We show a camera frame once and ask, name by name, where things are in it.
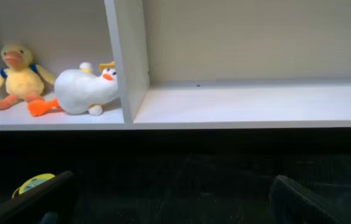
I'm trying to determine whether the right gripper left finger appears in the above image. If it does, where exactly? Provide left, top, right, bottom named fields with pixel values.
left=0, top=170, right=77, bottom=224

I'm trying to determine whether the yellow plush duck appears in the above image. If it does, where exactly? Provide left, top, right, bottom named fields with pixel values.
left=0, top=42, right=57, bottom=111

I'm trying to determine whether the white shelf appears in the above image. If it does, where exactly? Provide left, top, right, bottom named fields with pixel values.
left=0, top=0, right=351, bottom=131

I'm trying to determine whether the yellow rattle drum toy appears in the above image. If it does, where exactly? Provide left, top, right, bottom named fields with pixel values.
left=11, top=173, right=56, bottom=199

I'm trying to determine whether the white plush goose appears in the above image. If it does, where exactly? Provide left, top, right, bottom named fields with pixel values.
left=27, top=60, right=120, bottom=118

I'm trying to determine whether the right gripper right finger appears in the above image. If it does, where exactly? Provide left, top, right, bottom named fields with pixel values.
left=268, top=175, right=347, bottom=224

